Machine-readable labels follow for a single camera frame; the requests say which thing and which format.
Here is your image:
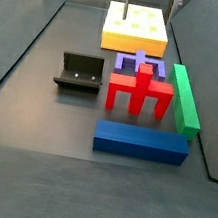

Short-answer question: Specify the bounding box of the purple E-shaped block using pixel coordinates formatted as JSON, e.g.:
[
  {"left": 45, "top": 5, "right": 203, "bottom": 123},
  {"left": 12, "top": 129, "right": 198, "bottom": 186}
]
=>
[{"left": 114, "top": 49, "right": 166, "bottom": 82}]

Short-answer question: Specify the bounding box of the green rectangular block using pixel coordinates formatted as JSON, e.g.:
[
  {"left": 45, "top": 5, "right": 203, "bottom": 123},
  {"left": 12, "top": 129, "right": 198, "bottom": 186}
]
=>
[{"left": 169, "top": 64, "right": 201, "bottom": 141}]

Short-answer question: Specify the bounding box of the blue rectangular block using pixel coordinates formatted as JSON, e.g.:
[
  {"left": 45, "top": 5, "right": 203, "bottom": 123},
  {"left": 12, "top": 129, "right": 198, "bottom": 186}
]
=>
[{"left": 93, "top": 120, "right": 189, "bottom": 166}]

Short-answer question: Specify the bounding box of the red E-shaped block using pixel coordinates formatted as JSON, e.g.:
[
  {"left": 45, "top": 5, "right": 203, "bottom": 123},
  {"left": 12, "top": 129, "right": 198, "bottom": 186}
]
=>
[{"left": 105, "top": 63, "right": 174, "bottom": 119}]

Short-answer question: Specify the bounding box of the black angle bracket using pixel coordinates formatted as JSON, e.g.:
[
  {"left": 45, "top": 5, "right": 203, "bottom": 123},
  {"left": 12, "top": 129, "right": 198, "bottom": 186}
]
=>
[{"left": 53, "top": 52, "right": 104, "bottom": 91}]

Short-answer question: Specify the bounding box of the yellow slotted board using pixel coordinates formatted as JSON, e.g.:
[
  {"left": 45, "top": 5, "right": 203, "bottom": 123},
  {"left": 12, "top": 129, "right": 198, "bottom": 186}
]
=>
[{"left": 101, "top": 1, "right": 168, "bottom": 58}]

